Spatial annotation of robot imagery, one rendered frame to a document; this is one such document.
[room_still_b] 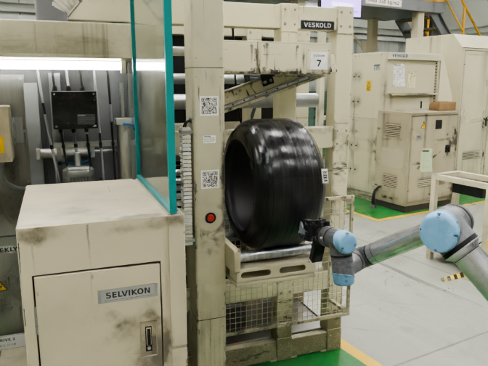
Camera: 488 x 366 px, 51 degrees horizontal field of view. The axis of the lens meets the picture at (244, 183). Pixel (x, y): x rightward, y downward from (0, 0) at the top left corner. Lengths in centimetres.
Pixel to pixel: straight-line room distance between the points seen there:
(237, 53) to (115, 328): 138
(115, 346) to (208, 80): 106
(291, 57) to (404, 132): 431
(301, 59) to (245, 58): 28
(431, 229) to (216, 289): 98
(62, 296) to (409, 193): 573
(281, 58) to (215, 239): 88
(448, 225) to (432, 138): 534
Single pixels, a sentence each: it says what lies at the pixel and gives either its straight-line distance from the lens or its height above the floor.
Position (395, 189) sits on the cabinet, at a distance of 679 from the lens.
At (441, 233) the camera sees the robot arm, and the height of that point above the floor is 117.
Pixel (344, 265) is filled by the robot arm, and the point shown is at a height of 99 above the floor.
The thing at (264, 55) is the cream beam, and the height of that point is 172.
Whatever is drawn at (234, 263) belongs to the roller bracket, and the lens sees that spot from 205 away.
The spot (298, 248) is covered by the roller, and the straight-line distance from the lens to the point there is 219.
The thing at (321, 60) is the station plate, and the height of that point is 170.
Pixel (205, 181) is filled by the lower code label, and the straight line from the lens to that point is 205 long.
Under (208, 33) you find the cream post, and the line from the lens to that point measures 203.
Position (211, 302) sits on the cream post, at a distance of 221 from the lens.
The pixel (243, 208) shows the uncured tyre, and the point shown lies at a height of 101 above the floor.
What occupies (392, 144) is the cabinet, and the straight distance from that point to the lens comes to 677.
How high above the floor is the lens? 160
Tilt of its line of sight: 11 degrees down
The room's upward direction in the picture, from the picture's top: straight up
